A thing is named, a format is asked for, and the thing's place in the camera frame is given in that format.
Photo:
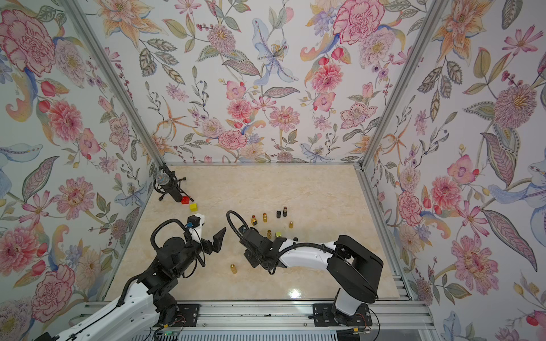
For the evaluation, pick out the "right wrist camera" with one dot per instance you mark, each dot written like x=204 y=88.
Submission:
x=246 y=232

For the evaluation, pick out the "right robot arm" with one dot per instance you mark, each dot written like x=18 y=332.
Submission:
x=356 y=269

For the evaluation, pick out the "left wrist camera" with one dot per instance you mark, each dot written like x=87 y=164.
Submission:
x=195 y=223

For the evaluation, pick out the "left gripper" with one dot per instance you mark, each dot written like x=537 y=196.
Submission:
x=216 y=246

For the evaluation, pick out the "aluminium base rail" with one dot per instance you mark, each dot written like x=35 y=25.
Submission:
x=278 y=320

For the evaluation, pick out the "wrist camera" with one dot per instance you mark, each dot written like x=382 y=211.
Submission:
x=195 y=223
x=246 y=232

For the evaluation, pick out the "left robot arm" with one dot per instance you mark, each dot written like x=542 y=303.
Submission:
x=145 y=281

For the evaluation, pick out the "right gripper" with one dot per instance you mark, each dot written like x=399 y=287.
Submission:
x=249 y=255

